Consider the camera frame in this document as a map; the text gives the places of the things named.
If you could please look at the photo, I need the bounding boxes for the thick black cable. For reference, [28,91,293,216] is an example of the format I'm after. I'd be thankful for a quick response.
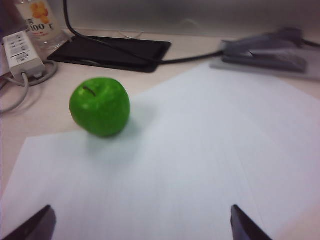
[62,0,226,65]

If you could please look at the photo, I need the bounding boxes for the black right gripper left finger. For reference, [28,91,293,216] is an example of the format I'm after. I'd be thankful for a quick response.
[0,204,57,240]

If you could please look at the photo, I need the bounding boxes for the white paper sheet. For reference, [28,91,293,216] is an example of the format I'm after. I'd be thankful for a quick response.
[133,61,320,240]
[0,129,266,240]

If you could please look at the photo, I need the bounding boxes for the green plastic apple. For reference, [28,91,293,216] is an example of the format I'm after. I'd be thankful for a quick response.
[69,77,131,138]

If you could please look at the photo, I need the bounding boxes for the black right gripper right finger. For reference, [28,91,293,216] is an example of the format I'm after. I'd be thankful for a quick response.
[230,204,273,240]

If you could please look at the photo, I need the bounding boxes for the grey stapler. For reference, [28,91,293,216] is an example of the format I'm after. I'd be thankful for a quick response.
[209,27,320,81]

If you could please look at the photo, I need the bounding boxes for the white power strip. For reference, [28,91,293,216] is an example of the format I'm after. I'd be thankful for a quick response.
[2,31,46,80]

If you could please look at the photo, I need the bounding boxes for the flat black pad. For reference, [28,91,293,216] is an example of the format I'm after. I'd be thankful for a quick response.
[47,35,173,74]

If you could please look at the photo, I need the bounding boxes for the clear C100 drink bottle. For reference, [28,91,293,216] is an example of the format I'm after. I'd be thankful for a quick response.
[14,0,70,51]

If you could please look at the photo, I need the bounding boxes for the grey power strip cord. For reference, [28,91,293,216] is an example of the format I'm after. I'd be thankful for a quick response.
[0,59,59,115]

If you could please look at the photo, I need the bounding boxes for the frosted glass desk partition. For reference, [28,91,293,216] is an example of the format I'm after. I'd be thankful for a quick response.
[67,0,320,38]

